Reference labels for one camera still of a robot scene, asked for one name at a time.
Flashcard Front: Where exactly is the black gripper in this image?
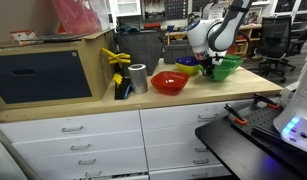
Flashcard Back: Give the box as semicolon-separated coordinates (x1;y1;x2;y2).
202;56;217;80

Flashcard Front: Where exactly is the green plastic bowl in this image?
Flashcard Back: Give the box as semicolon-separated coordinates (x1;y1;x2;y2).
220;54;244;69
198;58;241;82

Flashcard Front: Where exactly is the yellow bowl with blue inside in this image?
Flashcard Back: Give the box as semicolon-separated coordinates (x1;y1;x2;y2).
174;56;201;76

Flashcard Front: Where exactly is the grey plastic bin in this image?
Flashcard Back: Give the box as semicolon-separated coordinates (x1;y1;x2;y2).
163;43;196;65

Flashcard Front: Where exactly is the red plastic bowl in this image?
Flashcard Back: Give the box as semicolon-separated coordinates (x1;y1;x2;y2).
150;70;190;97

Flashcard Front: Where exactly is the wooden shelf unit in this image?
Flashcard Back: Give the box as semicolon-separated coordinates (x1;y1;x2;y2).
165;23;264;58

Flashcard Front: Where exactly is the black small parts organizer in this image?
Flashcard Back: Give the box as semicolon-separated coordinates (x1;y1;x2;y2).
164;0;191;20

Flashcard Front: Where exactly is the metal cylinder cup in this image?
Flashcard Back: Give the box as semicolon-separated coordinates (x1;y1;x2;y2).
127;63;149;95

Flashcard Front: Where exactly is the dark grey fabric basket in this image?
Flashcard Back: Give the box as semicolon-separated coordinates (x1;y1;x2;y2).
115;30;165;76

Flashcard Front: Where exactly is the black mesh office chair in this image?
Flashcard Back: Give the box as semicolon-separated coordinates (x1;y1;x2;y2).
256;15;298;84
287;21;307;56

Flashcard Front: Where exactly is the black perforated robot table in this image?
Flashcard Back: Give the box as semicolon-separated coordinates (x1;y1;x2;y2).
194;105;307;180

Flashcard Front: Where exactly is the teal cloth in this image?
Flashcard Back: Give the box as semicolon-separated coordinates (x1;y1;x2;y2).
117;24;141;34

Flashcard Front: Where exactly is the white drawer cabinet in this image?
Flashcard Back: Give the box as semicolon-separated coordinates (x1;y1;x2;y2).
0;96;284;180

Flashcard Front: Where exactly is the pink translucent storage box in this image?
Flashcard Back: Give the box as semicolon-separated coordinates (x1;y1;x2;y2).
51;0;111;34

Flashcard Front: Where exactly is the dark flat board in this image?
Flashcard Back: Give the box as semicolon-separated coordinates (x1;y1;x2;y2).
21;32;94;43

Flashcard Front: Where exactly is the cardboard box with black panel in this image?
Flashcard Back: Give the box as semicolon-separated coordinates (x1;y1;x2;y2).
0;29;117;111

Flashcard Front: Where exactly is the red white patterned box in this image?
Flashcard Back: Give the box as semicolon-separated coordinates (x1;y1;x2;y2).
8;29;38;46

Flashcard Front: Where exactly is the black clamp with orange handle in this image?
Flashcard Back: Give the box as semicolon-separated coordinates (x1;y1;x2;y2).
252;93;281;110
223;103;249;126

